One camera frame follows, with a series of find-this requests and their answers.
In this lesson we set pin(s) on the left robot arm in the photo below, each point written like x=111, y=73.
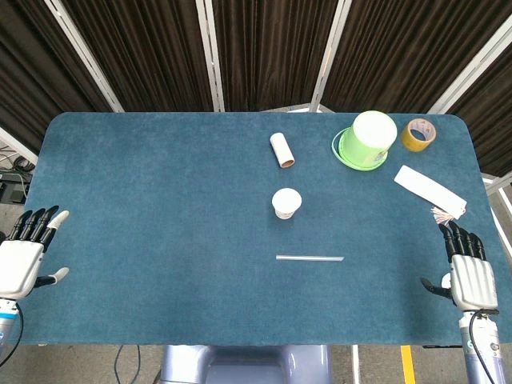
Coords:
x=6, y=320

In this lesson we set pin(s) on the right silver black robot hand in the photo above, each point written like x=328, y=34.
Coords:
x=474, y=280

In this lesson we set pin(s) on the lavender robot torso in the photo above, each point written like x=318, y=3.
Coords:
x=240, y=368

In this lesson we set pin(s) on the white cardboard tube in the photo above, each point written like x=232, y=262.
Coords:
x=281, y=149

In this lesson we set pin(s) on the bundle of toothpicks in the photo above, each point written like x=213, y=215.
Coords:
x=442, y=216

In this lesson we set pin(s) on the small white paper cup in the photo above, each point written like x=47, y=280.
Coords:
x=286, y=200

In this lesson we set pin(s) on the upturned green plastic bucket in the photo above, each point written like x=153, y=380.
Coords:
x=372, y=136

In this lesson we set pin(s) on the flat white paper sleeve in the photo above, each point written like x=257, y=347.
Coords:
x=424, y=186

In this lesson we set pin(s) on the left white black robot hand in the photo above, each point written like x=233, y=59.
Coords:
x=20, y=264

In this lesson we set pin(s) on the yellow packing tape roll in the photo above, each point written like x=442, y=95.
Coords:
x=408, y=142

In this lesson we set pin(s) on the clear plastic straw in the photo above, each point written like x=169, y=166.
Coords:
x=308, y=258

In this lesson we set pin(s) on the blue felt table mat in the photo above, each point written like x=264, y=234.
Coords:
x=160, y=220

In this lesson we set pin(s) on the dark brown curtain partition panel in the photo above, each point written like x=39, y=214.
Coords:
x=32, y=72
x=268, y=52
x=400, y=52
x=140, y=52
x=488, y=120

